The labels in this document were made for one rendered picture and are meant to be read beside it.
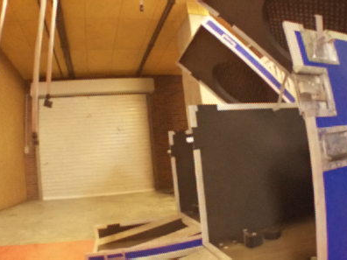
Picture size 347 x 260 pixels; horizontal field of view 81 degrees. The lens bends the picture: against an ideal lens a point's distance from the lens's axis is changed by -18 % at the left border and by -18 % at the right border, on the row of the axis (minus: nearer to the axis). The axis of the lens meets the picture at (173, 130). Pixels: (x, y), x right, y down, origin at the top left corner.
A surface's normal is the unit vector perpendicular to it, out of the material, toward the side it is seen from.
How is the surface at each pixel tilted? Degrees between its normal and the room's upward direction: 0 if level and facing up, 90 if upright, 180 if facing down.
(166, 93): 90
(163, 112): 90
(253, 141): 90
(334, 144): 90
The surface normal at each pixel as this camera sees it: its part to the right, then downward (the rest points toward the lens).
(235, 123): 0.22, -0.16
